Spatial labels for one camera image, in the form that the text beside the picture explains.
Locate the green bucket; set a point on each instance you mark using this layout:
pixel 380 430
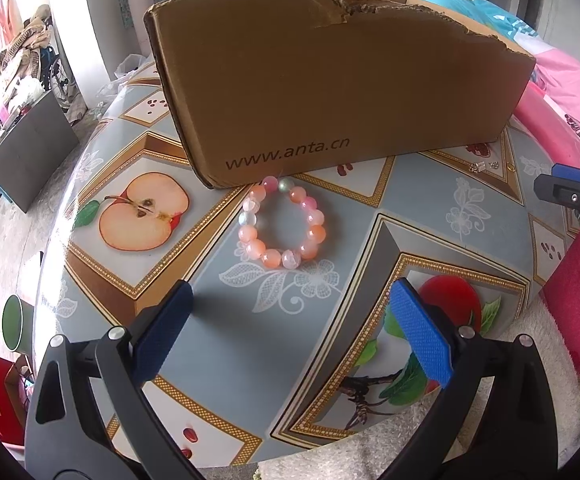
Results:
pixel 17 322

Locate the blue patterned quilt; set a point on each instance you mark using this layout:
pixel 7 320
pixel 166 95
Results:
pixel 475 5

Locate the white fluffy cloth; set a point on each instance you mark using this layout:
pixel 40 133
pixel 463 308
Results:
pixel 560 375

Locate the clear plastic bag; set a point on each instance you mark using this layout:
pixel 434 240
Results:
pixel 122 72

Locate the pile of beige clothes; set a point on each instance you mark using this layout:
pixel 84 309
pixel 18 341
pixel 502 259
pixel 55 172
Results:
pixel 25 45

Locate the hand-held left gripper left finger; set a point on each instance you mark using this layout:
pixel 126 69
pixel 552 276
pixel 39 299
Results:
pixel 165 330

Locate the wheelchair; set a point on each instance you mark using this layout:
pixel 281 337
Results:
pixel 57 77

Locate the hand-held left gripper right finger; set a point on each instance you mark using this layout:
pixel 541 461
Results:
pixel 420 335

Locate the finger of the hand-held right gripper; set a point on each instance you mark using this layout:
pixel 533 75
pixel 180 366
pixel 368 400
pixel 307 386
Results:
pixel 575 174

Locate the brown cardboard box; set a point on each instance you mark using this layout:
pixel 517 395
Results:
pixel 320 85

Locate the grey cabinet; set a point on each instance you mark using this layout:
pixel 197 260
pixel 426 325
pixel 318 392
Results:
pixel 30 150

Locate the fruit print tablecloth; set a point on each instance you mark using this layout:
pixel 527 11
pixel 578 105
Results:
pixel 270 360

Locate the pink floral blanket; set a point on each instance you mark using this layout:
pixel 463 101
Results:
pixel 570 90

